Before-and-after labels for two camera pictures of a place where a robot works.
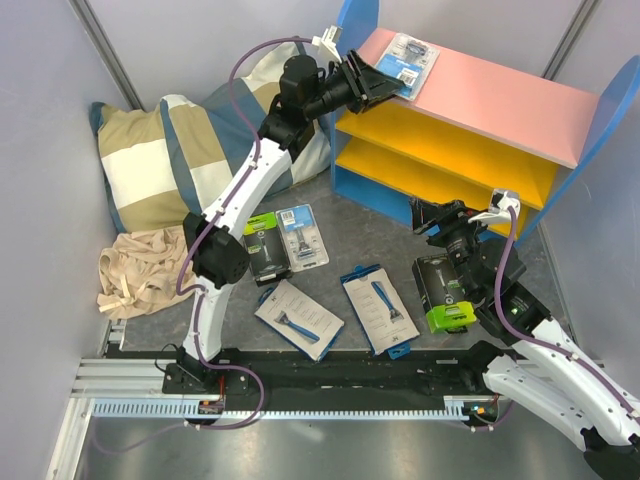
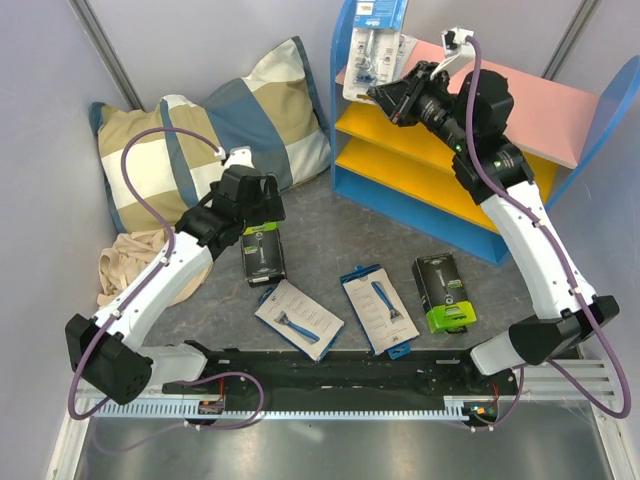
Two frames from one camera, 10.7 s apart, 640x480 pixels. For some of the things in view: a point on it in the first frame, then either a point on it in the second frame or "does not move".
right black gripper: x=454 y=219 -> x=400 y=98
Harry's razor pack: x=299 y=319 does not move
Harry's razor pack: x=379 y=311 does not move
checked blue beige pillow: x=168 y=165 does not move
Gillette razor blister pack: x=302 y=238 -> x=366 y=49
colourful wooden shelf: x=474 y=127 does not move
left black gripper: x=367 y=85 -> x=271 y=209
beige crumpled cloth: x=139 y=273 does not move
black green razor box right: x=442 y=295 does not move
